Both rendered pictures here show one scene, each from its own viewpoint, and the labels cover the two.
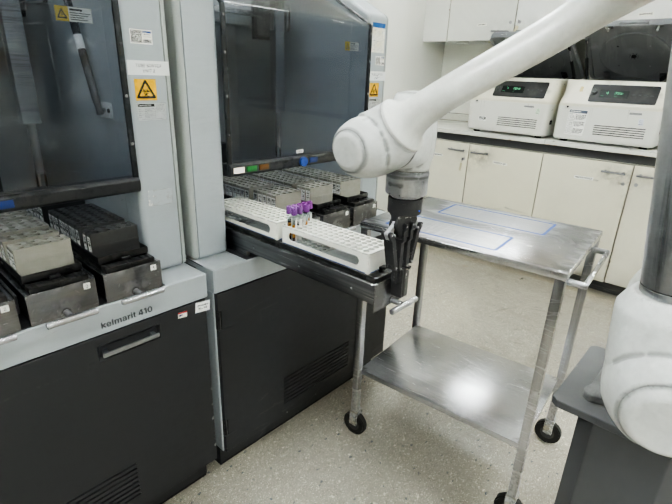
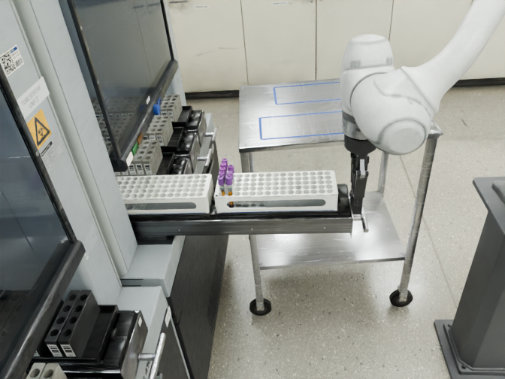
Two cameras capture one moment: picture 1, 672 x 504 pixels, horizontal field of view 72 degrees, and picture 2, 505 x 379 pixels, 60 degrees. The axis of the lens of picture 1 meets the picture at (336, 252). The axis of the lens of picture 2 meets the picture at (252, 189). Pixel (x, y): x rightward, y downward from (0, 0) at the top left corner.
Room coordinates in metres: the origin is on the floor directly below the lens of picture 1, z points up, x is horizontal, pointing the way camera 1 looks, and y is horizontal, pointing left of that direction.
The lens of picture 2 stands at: (0.42, 0.55, 1.51)
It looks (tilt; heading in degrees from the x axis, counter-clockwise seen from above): 37 degrees down; 325
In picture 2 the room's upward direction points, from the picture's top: 6 degrees counter-clockwise
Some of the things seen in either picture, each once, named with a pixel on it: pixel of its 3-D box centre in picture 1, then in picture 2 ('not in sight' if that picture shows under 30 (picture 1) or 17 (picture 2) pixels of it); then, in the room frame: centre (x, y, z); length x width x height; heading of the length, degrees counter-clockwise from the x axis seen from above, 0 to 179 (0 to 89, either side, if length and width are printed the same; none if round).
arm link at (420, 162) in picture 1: (408, 131); (367, 76); (0.97, -0.14, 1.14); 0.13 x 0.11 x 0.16; 146
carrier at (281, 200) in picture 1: (286, 201); (152, 159); (1.46, 0.17, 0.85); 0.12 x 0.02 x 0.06; 139
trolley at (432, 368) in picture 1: (465, 341); (325, 200); (1.37, -0.45, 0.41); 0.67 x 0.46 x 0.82; 53
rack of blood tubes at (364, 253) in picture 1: (334, 245); (276, 193); (1.11, 0.00, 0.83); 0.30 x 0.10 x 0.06; 49
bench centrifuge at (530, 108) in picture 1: (529, 84); not in sight; (3.44, -1.30, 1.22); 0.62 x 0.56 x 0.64; 136
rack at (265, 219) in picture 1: (256, 218); (154, 196); (1.32, 0.24, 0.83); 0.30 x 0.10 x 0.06; 48
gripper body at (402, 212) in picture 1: (403, 216); (360, 149); (0.98, -0.15, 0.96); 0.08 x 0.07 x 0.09; 138
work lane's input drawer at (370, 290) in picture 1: (298, 251); (225, 210); (1.20, 0.10, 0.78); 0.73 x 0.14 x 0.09; 48
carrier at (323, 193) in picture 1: (319, 194); (164, 131); (1.57, 0.06, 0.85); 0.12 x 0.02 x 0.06; 138
